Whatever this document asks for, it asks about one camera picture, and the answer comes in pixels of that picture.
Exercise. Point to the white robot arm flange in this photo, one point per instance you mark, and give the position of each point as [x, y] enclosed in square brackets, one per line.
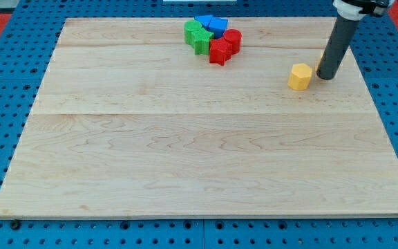
[356, 10]

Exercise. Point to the wooden board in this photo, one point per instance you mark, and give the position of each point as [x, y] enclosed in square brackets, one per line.
[129, 123]

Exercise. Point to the red star block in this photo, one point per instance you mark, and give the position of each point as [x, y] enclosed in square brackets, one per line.
[220, 51]

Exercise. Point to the green star block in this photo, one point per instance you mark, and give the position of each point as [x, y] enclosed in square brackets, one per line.
[200, 41]

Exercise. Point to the red cylinder block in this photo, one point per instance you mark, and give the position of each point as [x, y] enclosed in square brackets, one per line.
[234, 37]

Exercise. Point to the green cylinder block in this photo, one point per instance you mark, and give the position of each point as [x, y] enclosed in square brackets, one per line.
[190, 27]

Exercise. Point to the blue cube block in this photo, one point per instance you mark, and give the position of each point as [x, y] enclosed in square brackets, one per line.
[217, 26]

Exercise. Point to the blue triangle block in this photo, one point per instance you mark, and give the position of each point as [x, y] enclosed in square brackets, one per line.
[204, 20]

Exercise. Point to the yellow hexagon block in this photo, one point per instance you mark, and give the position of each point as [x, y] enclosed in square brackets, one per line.
[300, 77]

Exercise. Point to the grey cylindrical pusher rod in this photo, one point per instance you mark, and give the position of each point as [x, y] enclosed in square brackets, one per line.
[338, 43]

